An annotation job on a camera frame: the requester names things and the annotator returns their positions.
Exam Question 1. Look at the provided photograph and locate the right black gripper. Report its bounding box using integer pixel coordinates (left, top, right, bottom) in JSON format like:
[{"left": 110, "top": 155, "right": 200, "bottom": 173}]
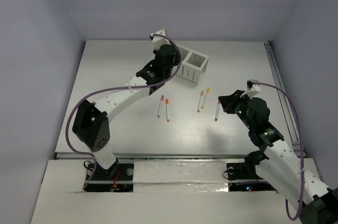
[{"left": 219, "top": 89, "right": 254, "bottom": 130}]

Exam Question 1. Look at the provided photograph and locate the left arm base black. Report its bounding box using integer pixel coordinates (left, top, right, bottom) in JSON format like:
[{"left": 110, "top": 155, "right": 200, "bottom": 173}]
[{"left": 83, "top": 160, "right": 134, "bottom": 192}]

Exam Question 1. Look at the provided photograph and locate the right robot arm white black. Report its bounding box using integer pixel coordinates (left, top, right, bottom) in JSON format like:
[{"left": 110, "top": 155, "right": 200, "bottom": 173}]
[{"left": 218, "top": 90, "right": 337, "bottom": 223}]

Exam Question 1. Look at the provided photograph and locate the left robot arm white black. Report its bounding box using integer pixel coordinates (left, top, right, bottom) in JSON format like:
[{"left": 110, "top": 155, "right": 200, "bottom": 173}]
[{"left": 72, "top": 44, "right": 181, "bottom": 179}]

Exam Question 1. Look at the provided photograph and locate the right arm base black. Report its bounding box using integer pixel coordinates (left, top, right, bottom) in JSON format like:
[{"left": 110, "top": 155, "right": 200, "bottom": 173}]
[{"left": 223, "top": 151, "right": 273, "bottom": 192}]

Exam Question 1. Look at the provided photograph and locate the pink capped white marker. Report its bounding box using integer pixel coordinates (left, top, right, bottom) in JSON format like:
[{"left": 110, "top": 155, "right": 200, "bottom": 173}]
[{"left": 214, "top": 100, "right": 221, "bottom": 122}]

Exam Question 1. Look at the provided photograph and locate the yellow capped white marker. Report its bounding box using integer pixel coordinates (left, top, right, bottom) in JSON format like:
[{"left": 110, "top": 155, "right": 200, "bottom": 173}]
[{"left": 201, "top": 88, "right": 210, "bottom": 109}]

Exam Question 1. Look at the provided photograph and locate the salmon capped white marker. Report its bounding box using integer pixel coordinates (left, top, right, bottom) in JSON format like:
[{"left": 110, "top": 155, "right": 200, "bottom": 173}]
[{"left": 197, "top": 90, "right": 204, "bottom": 113}]

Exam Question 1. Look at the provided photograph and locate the purple capped white marker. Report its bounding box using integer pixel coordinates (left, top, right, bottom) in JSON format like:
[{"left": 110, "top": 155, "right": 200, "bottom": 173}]
[{"left": 157, "top": 95, "right": 164, "bottom": 118}]

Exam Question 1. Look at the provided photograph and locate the orange capped white marker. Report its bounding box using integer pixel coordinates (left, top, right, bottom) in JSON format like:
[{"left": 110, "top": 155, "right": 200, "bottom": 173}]
[{"left": 165, "top": 99, "right": 170, "bottom": 122}]

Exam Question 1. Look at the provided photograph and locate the white two-compartment pen holder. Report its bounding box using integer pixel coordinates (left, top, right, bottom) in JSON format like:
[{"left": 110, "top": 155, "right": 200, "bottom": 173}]
[{"left": 176, "top": 45, "right": 209, "bottom": 85}]

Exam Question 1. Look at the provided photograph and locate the white foam block centre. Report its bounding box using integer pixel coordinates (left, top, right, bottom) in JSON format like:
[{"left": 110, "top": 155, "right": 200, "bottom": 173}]
[{"left": 133, "top": 161, "right": 229, "bottom": 193}]

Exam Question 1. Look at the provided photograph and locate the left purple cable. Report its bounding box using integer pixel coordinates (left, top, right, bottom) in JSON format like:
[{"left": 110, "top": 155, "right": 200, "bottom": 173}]
[{"left": 65, "top": 33, "right": 183, "bottom": 190}]

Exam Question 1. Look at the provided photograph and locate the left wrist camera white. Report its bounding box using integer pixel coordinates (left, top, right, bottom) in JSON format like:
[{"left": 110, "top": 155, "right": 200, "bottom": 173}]
[{"left": 149, "top": 28, "right": 170, "bottom": 50}]

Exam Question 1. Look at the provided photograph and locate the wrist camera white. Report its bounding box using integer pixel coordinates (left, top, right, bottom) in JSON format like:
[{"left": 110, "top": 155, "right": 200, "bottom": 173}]
[
  {"left": 149, "top": 28, "right": 170, "bottom": 50},
  {"left": 240, "top": 79, "right": 261, "bottom": 98}
]

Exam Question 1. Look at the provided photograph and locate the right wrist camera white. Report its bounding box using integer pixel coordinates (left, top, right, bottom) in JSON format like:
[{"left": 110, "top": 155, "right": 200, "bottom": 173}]
[{"left": 240, "top": 79, "right": 261, "bottom": 98}]

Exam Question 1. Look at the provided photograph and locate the aluminium rail right side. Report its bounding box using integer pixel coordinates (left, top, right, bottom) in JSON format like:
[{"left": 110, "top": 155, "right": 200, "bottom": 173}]
[{"left": 264, "top": 41, "right": 301, "bottom": 157}]

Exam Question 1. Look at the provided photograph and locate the aluminium rail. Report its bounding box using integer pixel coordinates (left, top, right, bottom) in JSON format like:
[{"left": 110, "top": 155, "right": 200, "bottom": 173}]
[
  {"left": 55, "top": 153, "right": 248, "bottom": 159},
  {"left": 264, "top": 41, "right": 301, "bottom": 157}
]

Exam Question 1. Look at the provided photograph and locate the aluminium rail front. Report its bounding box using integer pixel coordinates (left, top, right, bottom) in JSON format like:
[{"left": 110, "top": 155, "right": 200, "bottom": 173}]
[{"left": 55, "top": 153, "right": 248, "bottom": 159}]

